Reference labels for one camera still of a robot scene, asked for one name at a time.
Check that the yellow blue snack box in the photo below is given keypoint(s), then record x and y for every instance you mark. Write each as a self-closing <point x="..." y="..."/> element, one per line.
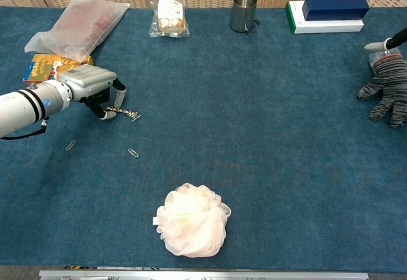
<point x="44" y="67"/>

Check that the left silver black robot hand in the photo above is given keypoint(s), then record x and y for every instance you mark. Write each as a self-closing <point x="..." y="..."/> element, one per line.
<point x="89" y="79"/>

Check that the white mesh bath pouf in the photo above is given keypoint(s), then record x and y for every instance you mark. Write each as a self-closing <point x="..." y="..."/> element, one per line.
<point x="190" y="222"/>

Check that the crumpled clear plastic bottle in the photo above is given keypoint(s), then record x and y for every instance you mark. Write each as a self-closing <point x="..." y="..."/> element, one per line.
<point x="380" y="56"/>

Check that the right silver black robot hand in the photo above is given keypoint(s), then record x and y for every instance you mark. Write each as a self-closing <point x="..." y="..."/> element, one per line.
<point x="381" y="45"/>

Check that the translucent bag with pink contents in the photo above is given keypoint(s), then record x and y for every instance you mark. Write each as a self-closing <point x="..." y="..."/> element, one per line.
<point x="79" y="25"/>

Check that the stainless steel mug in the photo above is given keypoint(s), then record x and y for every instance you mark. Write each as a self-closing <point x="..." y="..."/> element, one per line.
<point x="241" y="14"/>

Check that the clear wrapped bread pack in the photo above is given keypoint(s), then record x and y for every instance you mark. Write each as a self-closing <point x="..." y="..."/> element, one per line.
<point x="170" y="19"/>

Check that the white green flat box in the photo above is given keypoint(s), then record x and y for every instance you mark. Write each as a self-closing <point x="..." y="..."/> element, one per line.
<point x="327" y="27"/>

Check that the aluminium profile rail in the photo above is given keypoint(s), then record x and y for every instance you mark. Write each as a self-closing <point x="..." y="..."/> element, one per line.
<point x="203" y="275"/>

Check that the dark blue long box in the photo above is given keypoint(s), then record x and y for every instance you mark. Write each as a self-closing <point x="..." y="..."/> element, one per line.
<point x="334" y="8"/>

